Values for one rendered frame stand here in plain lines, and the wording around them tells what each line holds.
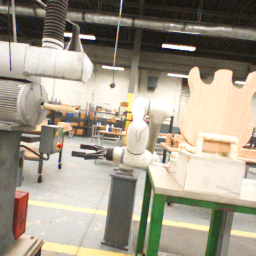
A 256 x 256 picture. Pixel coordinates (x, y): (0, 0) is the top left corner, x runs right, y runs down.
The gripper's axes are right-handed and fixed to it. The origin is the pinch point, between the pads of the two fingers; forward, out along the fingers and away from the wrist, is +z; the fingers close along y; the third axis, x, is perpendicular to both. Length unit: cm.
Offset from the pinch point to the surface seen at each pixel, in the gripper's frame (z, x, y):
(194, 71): -55, 48, -3
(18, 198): 41, -43, 9
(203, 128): -64, 22, -7
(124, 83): 80, 110, 1136
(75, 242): 13, -112, 49
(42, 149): 33.5, -11.4, 22.6
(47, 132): 31.1, 1.1, 24.6
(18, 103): 31.8, 22.5, -3.8
